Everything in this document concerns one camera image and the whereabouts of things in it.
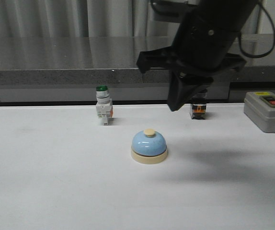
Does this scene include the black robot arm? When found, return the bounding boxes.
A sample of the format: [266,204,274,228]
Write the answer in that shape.
[137,0,257,111]

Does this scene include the green pushbutton switch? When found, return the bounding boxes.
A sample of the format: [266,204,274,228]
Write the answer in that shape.
[95,85,113,125]

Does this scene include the black rotary selector switch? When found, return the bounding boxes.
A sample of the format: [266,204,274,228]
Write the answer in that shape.
[189,90,208,120]

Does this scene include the grey curtain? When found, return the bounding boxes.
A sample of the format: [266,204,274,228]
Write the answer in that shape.
[0,0,275,38]

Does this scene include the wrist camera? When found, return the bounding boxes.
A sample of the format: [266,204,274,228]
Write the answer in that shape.
[149,0,197,23]

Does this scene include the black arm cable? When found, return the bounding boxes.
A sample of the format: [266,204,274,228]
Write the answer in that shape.
[237,0,275,59]

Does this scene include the blue and cream call bell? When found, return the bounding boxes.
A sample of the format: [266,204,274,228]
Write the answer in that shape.
[131,128,168,164]

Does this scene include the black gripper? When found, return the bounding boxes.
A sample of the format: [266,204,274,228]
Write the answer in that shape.
[137,9,247,112]

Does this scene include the grey on-off switch box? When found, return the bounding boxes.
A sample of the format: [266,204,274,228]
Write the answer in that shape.
[243,92,275,133]

